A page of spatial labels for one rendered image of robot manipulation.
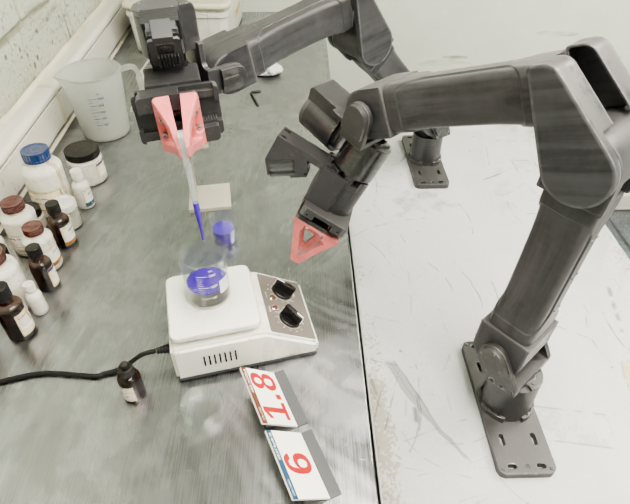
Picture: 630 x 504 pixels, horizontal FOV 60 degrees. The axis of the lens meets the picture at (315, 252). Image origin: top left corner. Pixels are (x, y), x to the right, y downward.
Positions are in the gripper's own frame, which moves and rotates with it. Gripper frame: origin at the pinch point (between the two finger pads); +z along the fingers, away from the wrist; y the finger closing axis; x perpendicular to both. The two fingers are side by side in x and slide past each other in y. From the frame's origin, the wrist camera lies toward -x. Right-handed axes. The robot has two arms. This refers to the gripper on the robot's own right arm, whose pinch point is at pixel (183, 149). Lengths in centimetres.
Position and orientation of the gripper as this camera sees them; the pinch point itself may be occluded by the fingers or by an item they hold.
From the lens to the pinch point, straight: 62.5
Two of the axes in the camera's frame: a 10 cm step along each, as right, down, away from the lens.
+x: 0.3, 7.3, 6.8
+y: 9.7, -1.9, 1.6
